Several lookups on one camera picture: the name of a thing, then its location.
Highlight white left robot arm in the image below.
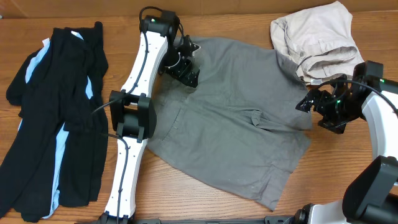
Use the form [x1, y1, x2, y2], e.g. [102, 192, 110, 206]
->
[98, 11, 200, 223]

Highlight black garment with blue stripes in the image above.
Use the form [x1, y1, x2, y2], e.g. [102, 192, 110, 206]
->
[1, 22, 108, 222]

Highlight beige folded shorts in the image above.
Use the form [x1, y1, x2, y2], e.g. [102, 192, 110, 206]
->
[270, 1, 364, 85]

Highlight grey shorts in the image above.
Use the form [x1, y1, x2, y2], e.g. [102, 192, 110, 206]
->
[148, 37, 312, 210]

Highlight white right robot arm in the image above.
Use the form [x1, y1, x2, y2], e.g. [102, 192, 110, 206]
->
[290, 73, 397, 223]

